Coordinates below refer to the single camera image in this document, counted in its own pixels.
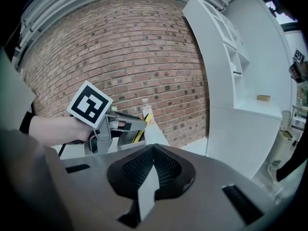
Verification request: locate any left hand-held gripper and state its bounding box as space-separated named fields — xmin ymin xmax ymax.
xmin=66 ymin=80 xmax=148 ymax=155

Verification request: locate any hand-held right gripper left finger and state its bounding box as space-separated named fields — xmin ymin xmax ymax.
xmin=60 ymin=143 xmax=155 ymax=231

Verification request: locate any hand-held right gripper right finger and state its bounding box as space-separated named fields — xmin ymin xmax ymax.
xmin=153 ymin=143 xmax=278 ymax=231

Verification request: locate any yellow and black knife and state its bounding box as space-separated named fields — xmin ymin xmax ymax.
xmin=132 ymin=113 xmax=155 ymax=144

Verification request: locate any person's left forearm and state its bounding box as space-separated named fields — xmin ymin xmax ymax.
xmin=30 ymin=114 xmax=94 ymax=143

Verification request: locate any person's left hand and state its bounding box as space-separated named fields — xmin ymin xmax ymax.
xmin=108 ymin=120 xmax=126 ymax=130

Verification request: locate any white shelf cabinet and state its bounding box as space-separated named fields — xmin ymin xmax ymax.
xmin=182 ymin=0 xmax=283 ymax=180

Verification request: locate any beige waste bin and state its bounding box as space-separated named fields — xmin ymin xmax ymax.
xmin=278 ymin=110 xmax=295 ymax=149

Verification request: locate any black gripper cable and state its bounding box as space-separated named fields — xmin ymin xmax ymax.
xmin=58 ymin=141 xmax=67 ymax=158

